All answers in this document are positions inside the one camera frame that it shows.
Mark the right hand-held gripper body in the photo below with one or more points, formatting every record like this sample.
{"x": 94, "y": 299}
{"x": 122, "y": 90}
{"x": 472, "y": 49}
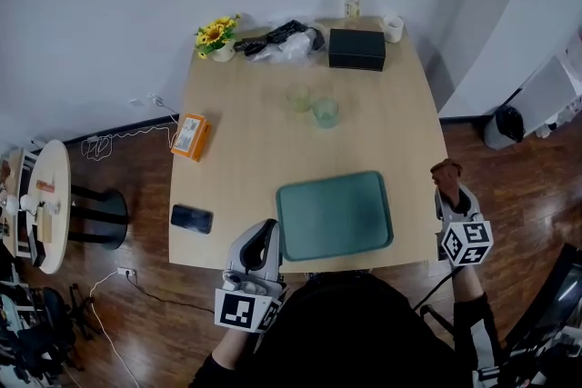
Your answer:
{"x": 468, "y": 243}

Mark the white cup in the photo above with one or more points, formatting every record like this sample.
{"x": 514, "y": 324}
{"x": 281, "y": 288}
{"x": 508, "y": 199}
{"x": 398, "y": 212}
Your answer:
{"x": 393, "y": 29}

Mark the person's left forearm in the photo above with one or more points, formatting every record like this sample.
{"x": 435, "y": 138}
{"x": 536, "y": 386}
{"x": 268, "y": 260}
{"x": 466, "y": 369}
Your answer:
{"x": 234, "y": 352}

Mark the black equipment case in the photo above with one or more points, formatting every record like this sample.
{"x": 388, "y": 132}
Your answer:
{"x": 554, "y": 304}

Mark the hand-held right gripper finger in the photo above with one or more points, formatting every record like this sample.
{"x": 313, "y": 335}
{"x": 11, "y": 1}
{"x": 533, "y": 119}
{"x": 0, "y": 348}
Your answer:
{"x": 470, "y": 204}
{"x": 442, "y": 206}

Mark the black office chair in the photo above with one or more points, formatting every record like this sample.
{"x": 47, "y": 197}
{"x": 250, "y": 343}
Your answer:
{"x": 41, "y": 331}

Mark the wooden block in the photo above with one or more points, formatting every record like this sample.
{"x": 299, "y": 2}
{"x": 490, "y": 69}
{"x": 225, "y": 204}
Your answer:
{"x": 43, "y": 225}

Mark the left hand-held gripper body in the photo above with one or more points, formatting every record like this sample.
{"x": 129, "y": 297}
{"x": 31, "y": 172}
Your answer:
{"x": 236, "y": 309}

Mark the round white side table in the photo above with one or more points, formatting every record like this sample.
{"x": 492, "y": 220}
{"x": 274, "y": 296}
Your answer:
{"x": 59, "y": 195}

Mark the black pedestal table base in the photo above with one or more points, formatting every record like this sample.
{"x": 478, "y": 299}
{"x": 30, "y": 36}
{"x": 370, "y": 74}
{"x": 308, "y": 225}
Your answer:
{"x": 107, "y": 218}

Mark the orange cardboard box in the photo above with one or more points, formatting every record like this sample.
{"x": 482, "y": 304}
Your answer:
{"x": 188, "y": 138}

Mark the yellowish glass cup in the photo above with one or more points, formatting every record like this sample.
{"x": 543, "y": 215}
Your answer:
{"x": 298, "y": 97}

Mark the grey bin with black bag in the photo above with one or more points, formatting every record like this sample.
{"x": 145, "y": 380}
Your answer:
{"x": 502, "y": 127}

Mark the person's black clothed body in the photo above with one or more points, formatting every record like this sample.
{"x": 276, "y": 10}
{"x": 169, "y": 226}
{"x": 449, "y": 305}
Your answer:
{"x": 345, "y": 341}

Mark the clear plastic bag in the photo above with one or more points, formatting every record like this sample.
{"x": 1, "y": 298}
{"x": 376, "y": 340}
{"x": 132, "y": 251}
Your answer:
{"x": 291, "y": 50}

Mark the black rectangular box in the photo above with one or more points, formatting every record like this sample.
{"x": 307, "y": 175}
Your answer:
{"x": 357, "y": 50}

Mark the black smartphone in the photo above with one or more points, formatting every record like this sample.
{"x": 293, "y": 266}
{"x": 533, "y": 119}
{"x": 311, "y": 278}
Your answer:
{"x": 192, "y": 219}

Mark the greenish glass cup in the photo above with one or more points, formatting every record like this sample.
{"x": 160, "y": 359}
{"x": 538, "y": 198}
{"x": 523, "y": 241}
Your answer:
{"x": 325, "y": 113}

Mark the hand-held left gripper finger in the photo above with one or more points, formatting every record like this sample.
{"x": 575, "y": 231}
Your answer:
{"x": 275, "y": 254}
{"x": 236, "y": 247}

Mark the clear plastic bottle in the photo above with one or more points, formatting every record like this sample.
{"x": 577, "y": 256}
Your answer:
{"x": 352, "y": 6}

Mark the brown cloth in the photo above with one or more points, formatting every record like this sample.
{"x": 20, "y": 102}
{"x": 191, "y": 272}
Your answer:
{"x": 448, "y": 177}

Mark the sunflowers in white pot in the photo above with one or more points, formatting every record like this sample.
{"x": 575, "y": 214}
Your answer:
{"x": 216, "y": 36}

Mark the white water dispenser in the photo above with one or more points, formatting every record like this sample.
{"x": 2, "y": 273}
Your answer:
{"x": 550, "y": 95}

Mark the white floor power socket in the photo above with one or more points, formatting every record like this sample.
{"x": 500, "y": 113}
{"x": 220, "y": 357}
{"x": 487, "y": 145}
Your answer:
{"x": 127, "y": 272}

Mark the green plastic tray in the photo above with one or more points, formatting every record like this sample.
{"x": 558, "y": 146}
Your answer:
{"x": 334, "y": 215}

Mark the person's right forearm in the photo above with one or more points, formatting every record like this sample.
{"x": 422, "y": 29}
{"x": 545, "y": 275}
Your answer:
{"x": 466, "y": 281}

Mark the small orange packet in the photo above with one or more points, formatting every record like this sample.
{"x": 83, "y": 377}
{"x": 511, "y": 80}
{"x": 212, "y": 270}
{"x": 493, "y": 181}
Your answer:
{"x": 45, "y": 185}

